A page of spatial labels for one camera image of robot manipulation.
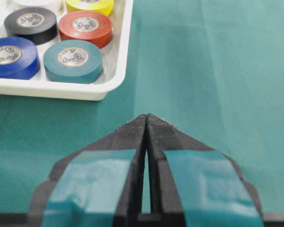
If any white tape roll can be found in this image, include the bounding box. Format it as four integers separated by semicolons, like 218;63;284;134
8;0;63;12

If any green tape roll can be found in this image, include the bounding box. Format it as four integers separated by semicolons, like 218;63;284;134
43;40;103;84

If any black tape roll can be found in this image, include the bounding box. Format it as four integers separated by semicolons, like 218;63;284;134
4;7;58;45

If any yellow tape roll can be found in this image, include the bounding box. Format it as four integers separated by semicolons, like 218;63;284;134
66;0;114;16

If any red tape roll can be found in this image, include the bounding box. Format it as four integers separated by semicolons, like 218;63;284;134
58;10;113;48

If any white plastic tray case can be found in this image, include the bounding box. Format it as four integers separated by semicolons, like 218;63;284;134
0;0;133;101

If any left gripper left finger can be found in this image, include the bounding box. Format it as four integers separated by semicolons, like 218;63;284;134
27;114;146;227

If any green table cloth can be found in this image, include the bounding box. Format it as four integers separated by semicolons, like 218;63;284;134
0;0;284;213

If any blue tape roll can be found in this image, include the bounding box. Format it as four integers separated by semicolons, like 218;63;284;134
0;37;40;80

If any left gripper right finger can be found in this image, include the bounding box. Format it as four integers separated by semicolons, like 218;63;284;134
146;114;263;227

